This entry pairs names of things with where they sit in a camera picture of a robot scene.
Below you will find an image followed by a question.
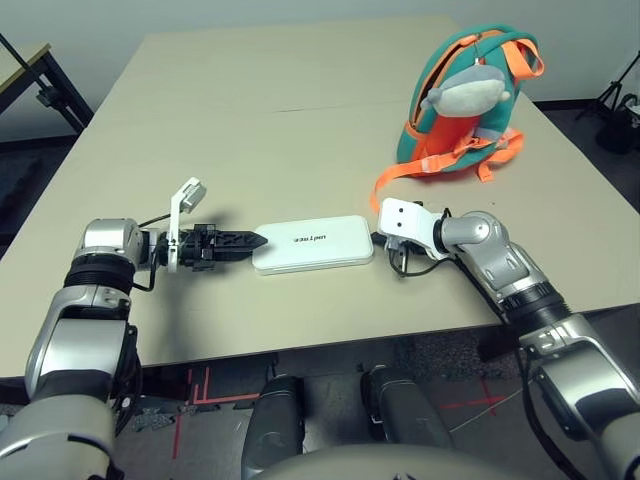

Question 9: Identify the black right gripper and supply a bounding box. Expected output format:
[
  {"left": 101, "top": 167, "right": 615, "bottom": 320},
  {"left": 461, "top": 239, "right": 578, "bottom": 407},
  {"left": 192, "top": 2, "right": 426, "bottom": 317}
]
[{"left": 370, "top": 230, "right": 433, "bottom": 260}]

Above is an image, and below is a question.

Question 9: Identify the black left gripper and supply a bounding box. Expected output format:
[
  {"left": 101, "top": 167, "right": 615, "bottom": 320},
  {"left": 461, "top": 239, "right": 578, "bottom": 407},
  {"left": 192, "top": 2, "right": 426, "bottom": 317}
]
[{"left": 154, "top": 223, "right": 270, "bottom": 274}]

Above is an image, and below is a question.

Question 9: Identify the white plastic pencil case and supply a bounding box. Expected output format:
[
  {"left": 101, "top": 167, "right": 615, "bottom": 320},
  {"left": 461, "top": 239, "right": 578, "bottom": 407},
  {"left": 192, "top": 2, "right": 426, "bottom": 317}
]
[{"left": 250, "top": 214, "right": 376, "bottom": 277}]

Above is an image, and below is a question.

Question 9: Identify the teal and orange backpack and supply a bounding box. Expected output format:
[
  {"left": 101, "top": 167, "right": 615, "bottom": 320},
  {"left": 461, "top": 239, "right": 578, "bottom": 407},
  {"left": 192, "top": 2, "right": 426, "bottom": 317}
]
[{"left": 368, "top": 28, "right": 547, "bottom": 215}]

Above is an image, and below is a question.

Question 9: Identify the grey white plush shark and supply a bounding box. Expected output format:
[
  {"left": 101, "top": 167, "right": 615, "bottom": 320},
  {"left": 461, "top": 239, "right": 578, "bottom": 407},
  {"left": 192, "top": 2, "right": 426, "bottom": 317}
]
[{"left": 420, "top": 64, "right": 514, "bottom": 118}]

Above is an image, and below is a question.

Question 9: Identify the black table foot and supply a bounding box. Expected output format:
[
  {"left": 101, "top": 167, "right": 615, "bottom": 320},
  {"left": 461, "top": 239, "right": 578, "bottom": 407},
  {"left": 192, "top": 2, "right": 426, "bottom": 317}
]
[{"left": 478, "top": 326, "right": 522, "bottom": 363}]

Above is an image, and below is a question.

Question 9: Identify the dark robot right leg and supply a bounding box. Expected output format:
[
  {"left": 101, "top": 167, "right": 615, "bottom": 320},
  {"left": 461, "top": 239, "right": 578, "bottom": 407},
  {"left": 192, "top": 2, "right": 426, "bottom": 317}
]
[{"left": 359, "top": 364, "right": 455, "bottom": 452}]

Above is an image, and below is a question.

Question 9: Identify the dark robot leg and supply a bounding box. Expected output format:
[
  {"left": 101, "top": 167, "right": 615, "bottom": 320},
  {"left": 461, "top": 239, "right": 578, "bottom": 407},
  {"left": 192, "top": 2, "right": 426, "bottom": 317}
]
[
  {"left": 359, "top": 364, "right": 455, "bottom": 452},
  {"left": 241, "top": 373, "right": 307, "bottom": 480}
]

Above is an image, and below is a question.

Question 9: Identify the dark robot left leg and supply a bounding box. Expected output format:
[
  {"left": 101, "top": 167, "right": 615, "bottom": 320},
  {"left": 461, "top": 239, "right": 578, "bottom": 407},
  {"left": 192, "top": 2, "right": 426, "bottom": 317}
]
[{"left": 241, "top": 373, "right": 307, "bottom": 480}]

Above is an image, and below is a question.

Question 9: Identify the beige robot torso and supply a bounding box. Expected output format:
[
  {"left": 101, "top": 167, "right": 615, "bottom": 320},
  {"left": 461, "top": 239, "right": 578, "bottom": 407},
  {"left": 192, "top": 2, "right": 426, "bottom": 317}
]
[{"left": 254, "top": 442, "right": 507, "bottom": 480}]

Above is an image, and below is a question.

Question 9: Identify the black tripod stand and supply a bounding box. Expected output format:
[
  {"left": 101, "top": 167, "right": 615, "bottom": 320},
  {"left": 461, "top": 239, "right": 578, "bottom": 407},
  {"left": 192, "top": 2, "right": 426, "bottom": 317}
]
[
  {"left": 596, "top": 93, "right": 640, "bottom": 155},
  {"left": 573, "top": 48, "right": 640, "bottom": 122}
]

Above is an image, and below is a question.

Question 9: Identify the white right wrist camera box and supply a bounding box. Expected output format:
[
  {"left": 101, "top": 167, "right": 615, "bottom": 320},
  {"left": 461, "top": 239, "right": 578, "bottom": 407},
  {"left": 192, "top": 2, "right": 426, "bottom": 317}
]
[{"left": 376, "top": 197, "right": 452, "bottom": 262}]

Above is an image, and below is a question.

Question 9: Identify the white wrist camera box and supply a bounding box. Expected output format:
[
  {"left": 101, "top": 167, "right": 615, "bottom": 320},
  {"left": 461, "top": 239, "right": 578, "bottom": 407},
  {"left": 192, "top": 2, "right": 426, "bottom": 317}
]
[
  {"left": 166, "top": 175, "right": 208, "bottom": 275},
  {"left": 376, "top": 197, "right": 452, "bottom": 262}
]

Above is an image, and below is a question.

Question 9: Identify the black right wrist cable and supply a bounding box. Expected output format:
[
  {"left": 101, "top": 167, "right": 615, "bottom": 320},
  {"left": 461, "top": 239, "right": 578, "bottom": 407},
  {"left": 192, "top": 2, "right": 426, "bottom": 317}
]
[{"left": 386, "top": 238, "right": 569, "bottom": 480}]

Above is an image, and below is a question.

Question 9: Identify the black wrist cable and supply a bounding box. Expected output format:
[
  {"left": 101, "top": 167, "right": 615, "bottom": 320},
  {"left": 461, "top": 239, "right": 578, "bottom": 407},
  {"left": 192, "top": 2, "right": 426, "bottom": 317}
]
[
  {"left": 386, "top": 238, "right": 569, "bottom": 480},
  {"left": 131, "top": 211, "right": 174, "bottom": 294}
]

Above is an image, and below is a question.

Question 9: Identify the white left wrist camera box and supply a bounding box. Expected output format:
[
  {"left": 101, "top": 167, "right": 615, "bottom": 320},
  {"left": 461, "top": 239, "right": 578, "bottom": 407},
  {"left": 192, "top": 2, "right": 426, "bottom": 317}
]
[{"left": 166, "top": 175, "right": 208, "bottom": 275}]

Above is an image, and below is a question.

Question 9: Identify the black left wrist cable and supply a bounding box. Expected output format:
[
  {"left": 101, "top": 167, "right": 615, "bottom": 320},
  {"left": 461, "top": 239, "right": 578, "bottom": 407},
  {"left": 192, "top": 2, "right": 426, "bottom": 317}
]
[{"left": 131, "top": 211, "right": 174, "bottom": 294}]

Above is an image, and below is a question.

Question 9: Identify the black clamp on frame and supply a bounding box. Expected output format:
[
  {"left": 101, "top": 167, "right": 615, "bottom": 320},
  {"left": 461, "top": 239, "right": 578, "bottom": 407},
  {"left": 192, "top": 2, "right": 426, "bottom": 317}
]
[{"left": 35, "top": 83, "right": 64, "bottom": 109}]

